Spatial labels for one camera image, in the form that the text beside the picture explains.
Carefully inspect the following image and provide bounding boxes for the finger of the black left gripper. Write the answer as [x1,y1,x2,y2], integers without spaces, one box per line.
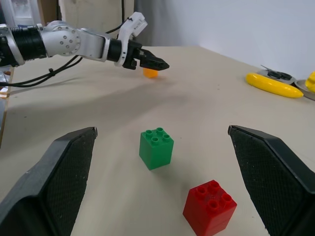
[139,48,170,69]
[139,58,167,72]

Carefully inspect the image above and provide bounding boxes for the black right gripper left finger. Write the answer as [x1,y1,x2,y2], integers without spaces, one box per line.
[0,126,99,236]

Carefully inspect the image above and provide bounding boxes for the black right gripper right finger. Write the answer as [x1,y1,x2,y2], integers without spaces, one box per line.
[227,124,315,236]

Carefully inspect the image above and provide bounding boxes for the orange building block cube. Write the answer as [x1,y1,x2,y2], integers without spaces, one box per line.
[142,68,158,79]

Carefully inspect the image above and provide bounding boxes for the red building block cube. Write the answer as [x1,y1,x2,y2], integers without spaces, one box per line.
[182,179,238,236]

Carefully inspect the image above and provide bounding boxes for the yellow toy banana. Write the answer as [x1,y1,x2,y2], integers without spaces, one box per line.
[245,72,304,99]

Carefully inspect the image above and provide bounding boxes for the green building block cube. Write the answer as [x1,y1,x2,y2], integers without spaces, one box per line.
[139,127,175,171]

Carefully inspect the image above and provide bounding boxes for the silver metal plate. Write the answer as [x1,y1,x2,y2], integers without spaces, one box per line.
[255,69,297,86]
[294,79,315,101]

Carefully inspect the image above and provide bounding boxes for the yellow toy fruit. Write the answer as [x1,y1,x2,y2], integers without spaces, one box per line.
[304,71,315,93]

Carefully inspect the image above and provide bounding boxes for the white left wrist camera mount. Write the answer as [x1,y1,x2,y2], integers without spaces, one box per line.
[114,11,149,68]

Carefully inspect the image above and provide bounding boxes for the black ring-handled tool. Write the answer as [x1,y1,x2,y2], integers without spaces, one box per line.
[260,64,293,81]

